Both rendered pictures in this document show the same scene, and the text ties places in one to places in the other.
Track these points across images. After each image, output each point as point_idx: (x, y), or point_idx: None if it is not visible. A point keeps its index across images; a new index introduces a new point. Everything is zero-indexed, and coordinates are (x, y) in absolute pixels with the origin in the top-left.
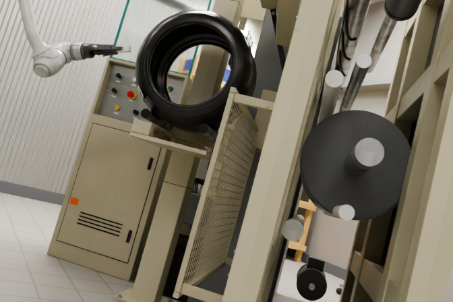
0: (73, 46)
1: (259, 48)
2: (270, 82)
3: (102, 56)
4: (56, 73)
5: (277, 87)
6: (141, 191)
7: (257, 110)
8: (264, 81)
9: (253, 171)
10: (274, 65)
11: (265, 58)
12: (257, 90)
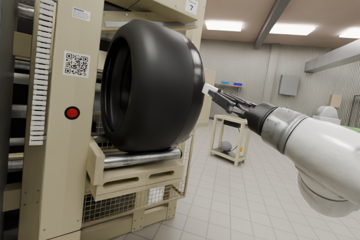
0: None
1: None
2: (7, 31)
3: (231, 113)
4: (300, 193)
5: (8, 37)
6: None
7: (3, 74)
8: (6, 29)
9: (1, 150)
10: (8, 5)
11: None
12: (4, 45)
